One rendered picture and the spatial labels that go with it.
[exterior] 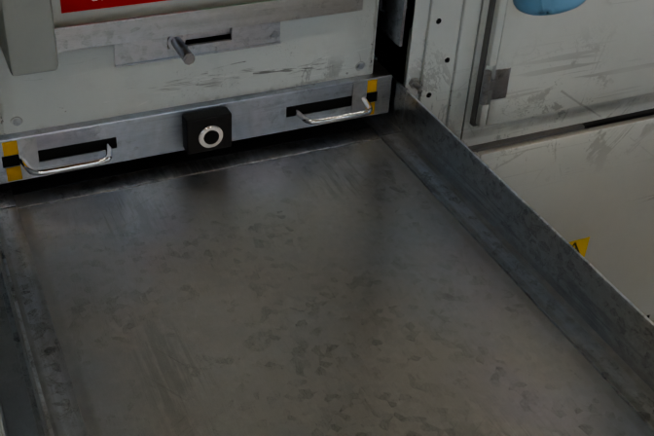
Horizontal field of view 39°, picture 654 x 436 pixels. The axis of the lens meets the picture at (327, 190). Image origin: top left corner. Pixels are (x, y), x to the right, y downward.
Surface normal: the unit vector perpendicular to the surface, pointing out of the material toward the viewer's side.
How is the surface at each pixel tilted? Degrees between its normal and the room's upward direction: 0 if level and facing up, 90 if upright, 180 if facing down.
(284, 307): 0
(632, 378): 0
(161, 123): 90
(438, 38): 90
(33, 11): 90
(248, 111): 90
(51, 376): 0
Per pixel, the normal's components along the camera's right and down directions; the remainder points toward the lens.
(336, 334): 0.06, -0.82
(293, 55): 0.42, 0.53
